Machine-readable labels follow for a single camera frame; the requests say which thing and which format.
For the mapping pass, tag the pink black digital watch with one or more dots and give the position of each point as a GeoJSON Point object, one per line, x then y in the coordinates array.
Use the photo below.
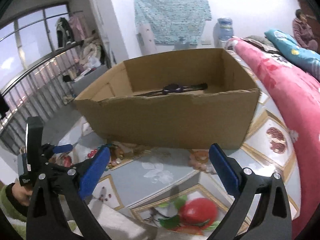
{"type": "Point", "coordinates": [175, 88]}

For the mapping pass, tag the person's left hand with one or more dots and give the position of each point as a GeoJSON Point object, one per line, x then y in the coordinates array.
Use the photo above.
{"type": "Point", "coordinates": [22, 193]}

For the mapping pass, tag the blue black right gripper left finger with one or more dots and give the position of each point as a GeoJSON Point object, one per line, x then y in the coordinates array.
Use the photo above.
{"type": "Point", "coordinates": [45, 219]}

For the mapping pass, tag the blue water bottle dispenser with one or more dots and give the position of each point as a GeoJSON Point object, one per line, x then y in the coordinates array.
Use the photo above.
{"type": "Point", "coordinates": [222, 31]}

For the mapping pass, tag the brown cardboard box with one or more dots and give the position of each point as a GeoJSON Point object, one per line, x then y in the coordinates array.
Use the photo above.
{"type": "Point", "coordinates": [220, 114]}

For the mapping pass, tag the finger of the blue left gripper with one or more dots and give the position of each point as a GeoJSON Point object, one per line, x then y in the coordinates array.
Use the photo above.
{"type": "Point", "coordinates": [60, 148]}

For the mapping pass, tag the seated person in pink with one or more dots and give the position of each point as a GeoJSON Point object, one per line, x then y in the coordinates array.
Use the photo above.
{"type": "Point", "coordinates": [302, 32]}

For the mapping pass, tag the pink floral quilt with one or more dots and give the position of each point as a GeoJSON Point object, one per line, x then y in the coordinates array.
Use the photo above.
{"type": "Point", "coordinates": [296, 94]}

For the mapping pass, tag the white cylinder heater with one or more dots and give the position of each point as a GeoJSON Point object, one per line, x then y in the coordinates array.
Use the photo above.
{"type": "Point", "coordinates": [147, 39]}

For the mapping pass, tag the blue floral quilt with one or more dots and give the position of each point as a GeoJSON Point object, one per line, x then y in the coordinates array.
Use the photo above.
{"type": "Point", "coordinates": [305, 59]}

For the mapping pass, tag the teal floral hanging cloth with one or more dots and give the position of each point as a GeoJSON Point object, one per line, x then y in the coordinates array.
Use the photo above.
{"type": "Point", "coordinates": [171, 20]}

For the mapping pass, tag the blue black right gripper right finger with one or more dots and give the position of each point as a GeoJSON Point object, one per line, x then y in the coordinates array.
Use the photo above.
{"type": "Point", "coordinates": [272, 218]}

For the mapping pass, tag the metal balcony railing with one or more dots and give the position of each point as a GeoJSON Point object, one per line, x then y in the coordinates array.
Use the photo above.
{"type": "Point", "coordinates": [40, 91]}

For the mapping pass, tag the hanging clothes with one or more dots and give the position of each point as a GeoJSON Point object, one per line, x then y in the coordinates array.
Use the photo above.
{"type": "Point", "coordinates": [74, 29]}

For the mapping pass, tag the grey storage box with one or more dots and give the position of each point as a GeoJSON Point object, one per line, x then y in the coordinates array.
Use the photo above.
{"type": "Point", "coordinates": [87, 79]}

